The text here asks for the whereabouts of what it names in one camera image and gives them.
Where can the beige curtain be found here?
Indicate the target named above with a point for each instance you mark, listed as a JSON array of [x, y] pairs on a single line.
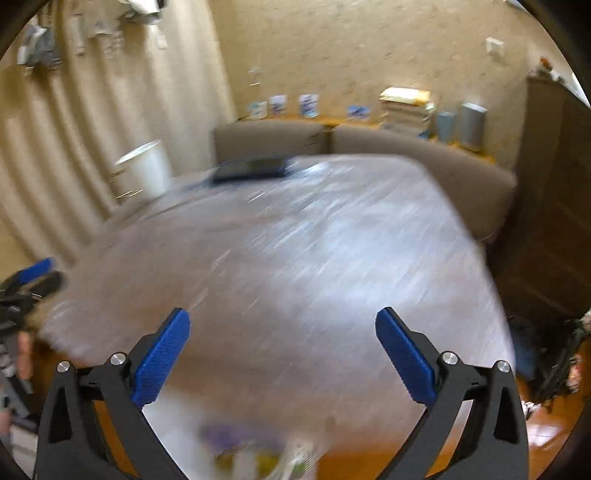
[[80, 87]]

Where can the small blue grey box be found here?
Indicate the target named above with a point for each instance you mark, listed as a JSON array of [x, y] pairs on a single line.
[[446, 126]]

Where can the white trash bin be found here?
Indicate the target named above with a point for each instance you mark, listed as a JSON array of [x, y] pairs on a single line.
[[176, 420]]

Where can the white mug with gold handle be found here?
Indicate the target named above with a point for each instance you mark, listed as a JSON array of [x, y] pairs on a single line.
[[148, 169]]

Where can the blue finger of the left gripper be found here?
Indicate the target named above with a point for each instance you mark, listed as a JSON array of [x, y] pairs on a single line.
[[44, 287], [29, 274]]

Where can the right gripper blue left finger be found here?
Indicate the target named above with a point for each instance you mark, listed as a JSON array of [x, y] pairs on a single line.
[[71, 443]]

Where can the dark blue phone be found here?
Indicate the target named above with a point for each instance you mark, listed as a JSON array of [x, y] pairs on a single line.
[[252, 170]]

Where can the grey speaker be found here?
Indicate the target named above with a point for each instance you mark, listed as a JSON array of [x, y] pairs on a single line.
[[472, 126]]

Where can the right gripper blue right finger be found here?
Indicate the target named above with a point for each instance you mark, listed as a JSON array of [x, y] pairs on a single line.
[[494, 442]]

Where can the clear plastic table cover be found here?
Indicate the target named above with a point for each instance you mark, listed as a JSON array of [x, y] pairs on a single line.
[[282, 281]]

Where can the photo frame left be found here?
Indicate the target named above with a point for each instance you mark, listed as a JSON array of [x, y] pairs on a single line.
[[258, 110]]

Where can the stack of books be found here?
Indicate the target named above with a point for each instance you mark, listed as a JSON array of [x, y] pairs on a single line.
[[407, 111]]

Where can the photo frame middle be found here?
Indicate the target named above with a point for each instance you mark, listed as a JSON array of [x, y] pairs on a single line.
[[278, 105]]

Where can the dark wooden cabinet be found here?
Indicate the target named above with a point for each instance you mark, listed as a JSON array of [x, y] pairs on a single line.
[[541, 259]]

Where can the photo frame right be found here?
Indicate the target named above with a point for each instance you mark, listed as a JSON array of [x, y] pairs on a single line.
[[308, 106]]

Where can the photo frame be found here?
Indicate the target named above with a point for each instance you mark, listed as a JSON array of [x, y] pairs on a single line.
[[278, 105], [308, 106], [258, 110]]

